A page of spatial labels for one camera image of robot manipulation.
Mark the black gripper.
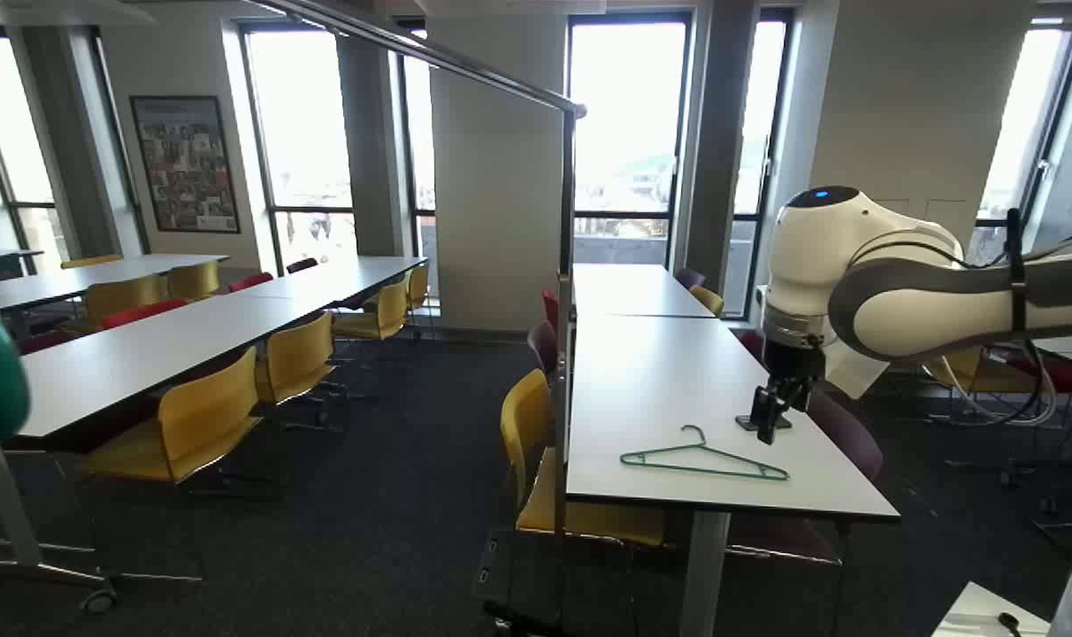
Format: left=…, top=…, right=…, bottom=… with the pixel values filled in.
left=765, top=339, right=824, bottom=425

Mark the green wire coat hanger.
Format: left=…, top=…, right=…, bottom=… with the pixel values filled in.
left=619, top=425, right=789, bottom=482

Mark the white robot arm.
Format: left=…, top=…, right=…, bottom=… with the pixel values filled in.
left=749, top=184, right=1072, bottom=444

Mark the metal clothes rack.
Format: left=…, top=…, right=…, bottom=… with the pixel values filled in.
left=261, top=0, right=592, bottom=465

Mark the black smartphone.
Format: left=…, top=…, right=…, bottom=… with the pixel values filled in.
left=735, top=416, right=791, bottom=431

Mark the white foreground table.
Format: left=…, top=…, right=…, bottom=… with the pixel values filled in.
left=561, top=316, right=897, bottom=637

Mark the purple chair right side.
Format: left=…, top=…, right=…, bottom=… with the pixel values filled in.
left=729, top=392, right=886, bottom=568

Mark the yellow chair front near table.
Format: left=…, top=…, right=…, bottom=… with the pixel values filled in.
left=499, top=367, right=665, bottom=548

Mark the yellow chair left front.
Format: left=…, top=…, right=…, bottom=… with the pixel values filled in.
left=81, top=351, right=259, bottom=486

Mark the long white left table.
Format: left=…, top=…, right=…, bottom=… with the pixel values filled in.
left=21, top=256, right=414, bottom=440

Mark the far left white table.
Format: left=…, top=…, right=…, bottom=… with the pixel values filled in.
left=0, top=256, right=210, bottom=311

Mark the framed wall picture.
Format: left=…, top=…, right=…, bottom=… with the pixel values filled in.
left=132, top=95, right=239, bottom=235

